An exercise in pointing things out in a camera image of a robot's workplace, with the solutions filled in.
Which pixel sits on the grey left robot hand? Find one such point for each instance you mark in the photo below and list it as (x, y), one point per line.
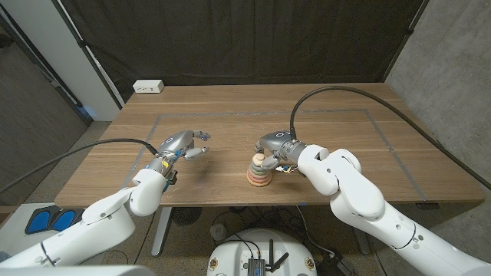
(176, 141)

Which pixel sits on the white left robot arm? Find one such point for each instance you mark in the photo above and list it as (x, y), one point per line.
(88, 230)

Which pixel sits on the black backdrop curtain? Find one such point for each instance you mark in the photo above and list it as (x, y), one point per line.
(245, 38)

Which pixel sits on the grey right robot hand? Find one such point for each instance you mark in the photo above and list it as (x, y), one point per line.
(278, 141)

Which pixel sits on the black backdrop stand pole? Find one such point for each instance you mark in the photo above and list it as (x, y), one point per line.
(410, 30)
(81, 43)

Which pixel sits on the blue foot pedal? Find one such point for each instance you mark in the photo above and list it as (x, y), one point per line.
(38, 221)

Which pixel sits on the round black fan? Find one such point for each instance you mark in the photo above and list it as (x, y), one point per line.
(186, 215)

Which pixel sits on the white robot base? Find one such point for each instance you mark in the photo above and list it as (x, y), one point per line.
(230, 257)

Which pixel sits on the grey round floor object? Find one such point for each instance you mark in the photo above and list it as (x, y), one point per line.
(218, 232)

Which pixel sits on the black power adapter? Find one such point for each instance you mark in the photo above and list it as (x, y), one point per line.
(333, 265)

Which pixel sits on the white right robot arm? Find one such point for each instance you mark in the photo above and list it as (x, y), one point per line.
(364, 199)

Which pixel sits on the white power strip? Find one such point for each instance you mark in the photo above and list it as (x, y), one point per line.
(148, 86)

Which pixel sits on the radio module with antennas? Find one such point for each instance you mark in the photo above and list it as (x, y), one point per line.
(256, 266)

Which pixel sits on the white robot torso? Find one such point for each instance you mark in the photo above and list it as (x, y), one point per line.
(76, 271)

